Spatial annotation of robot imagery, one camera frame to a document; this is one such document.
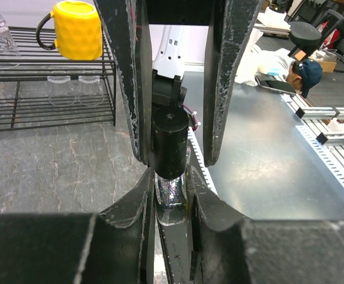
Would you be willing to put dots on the clear glass on rack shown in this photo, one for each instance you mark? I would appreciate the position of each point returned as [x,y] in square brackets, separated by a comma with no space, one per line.
[60,92]

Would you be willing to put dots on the black nail polish cap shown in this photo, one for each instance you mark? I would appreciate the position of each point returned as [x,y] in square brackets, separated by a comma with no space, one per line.
[170,130]

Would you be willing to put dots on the yellow lidded container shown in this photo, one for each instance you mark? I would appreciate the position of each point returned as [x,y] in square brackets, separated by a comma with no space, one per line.
[78,30]

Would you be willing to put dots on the person in blue cap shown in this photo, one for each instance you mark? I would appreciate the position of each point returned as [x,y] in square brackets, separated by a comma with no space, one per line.
[304,75]

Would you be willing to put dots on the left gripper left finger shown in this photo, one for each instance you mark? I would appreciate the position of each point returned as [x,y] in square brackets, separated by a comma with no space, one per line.
[113,246]

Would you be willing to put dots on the nail polish bottle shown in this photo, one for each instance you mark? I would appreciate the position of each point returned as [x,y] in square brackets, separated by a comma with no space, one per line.
[171,200]

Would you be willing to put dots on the tablet device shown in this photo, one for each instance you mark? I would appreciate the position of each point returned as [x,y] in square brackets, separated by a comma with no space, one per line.
[275,85]

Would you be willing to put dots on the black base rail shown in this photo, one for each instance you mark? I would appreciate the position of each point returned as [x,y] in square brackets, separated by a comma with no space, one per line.
[174,244]

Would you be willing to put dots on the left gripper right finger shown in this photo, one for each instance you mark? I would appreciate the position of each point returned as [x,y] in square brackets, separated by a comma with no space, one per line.
[228,247]

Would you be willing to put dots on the black wire rack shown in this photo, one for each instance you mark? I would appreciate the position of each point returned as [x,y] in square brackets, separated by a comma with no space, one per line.
[24,102]

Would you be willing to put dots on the black round stool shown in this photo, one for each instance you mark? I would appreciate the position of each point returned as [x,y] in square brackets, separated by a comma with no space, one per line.
[305,37]

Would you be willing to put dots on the aluminium frame rails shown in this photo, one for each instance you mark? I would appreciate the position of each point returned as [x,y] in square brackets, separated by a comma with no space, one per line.
[333,117]

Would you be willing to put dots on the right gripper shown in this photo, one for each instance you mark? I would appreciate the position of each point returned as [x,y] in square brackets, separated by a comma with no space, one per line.
[126,26]

